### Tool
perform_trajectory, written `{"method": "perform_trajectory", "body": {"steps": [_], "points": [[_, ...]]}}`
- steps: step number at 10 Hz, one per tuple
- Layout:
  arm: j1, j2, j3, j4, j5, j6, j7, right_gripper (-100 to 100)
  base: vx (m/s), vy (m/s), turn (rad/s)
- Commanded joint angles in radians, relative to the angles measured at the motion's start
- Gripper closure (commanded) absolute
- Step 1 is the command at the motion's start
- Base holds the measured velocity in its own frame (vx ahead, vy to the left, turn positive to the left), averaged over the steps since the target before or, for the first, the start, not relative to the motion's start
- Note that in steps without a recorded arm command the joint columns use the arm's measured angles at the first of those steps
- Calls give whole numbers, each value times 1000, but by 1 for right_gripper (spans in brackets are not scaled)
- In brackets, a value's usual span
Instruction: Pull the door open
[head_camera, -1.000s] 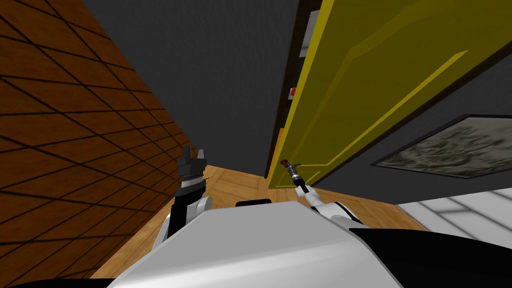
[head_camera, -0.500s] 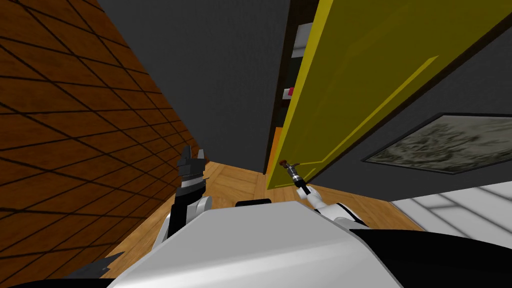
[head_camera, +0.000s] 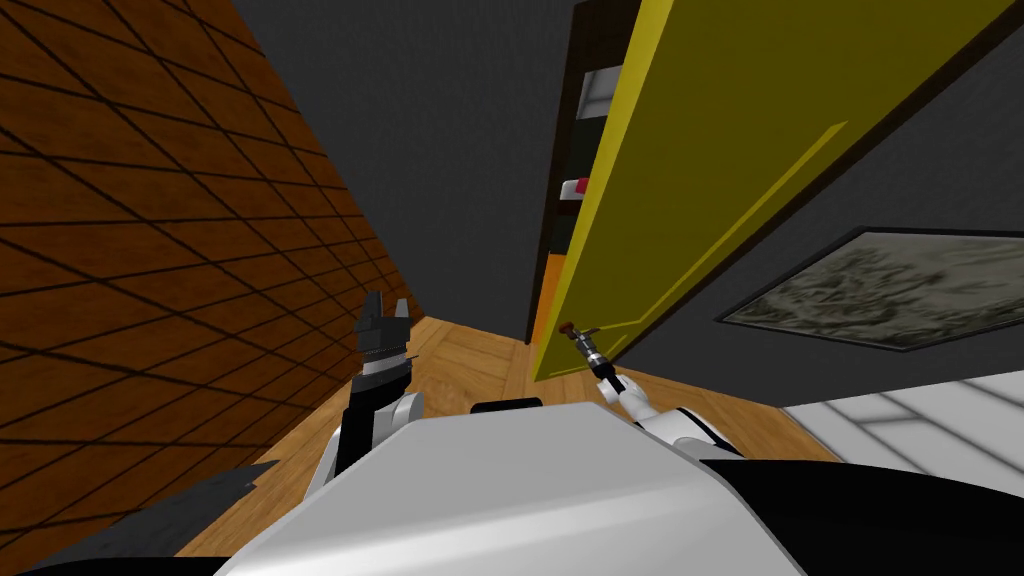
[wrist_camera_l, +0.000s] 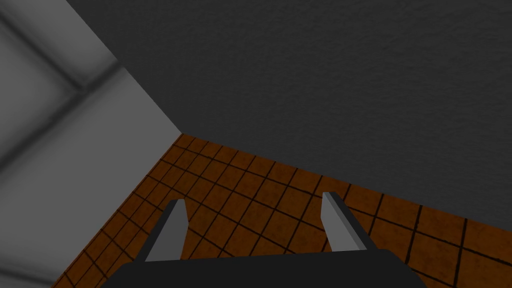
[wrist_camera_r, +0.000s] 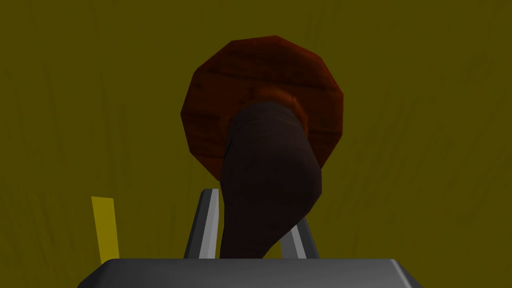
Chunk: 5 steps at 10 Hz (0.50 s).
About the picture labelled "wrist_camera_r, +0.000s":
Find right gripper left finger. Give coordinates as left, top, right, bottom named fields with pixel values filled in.
left=183, top=188, right=221, bottom=260

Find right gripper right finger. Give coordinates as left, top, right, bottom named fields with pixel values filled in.
left=279, top=216, right=321, bottom=260

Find dark red-brown door handle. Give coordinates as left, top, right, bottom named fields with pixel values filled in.
left=179, top=34, right=345, bottom=260

